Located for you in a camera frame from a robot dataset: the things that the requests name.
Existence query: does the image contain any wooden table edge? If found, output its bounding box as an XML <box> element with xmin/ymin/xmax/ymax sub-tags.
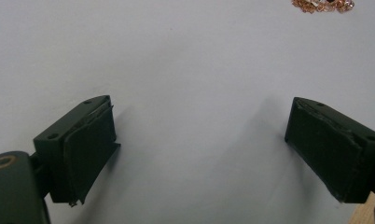
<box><xmin>347</xmin><ymin>191</ymin><xmax>375</xmax><ymax>224</ymax></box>

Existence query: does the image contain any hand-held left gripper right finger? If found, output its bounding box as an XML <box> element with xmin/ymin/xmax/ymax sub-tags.
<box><xmin>284</xmin><ymin>96</ymin><xmax>375</xmax><ymax>204</ymax></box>

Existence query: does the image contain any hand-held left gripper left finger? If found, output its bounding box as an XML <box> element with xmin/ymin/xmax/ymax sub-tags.
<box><xmin>33</xmin><ymin>94</ymin><xmax>121</xmax><ymax>207</ymax></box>

